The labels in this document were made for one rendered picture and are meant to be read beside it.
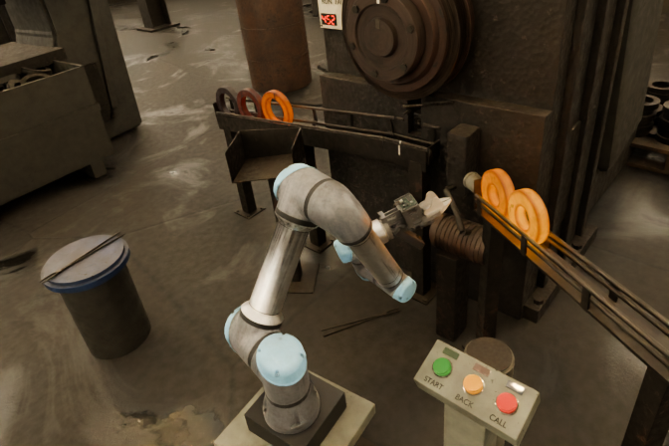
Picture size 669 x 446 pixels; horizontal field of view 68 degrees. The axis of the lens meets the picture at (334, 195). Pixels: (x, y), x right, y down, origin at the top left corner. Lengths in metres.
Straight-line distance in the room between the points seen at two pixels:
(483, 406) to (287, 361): 0.45
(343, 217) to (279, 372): 0.40
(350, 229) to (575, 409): 1.09
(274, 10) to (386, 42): 2.92
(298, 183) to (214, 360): 1.10
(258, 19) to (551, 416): 3.68
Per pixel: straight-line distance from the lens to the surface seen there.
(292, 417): 1.37
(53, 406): 2.27
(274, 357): 1.26
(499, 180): 1.50
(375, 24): 1.65
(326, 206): 1.13
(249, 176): 2.02
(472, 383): 1.16
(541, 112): 1.70
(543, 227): 1.39
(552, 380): 2.00
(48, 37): 4.18
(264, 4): 4.49
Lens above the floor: 1.52
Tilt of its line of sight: 31 degrees down
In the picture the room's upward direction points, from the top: 7 degrees counter-clockwise
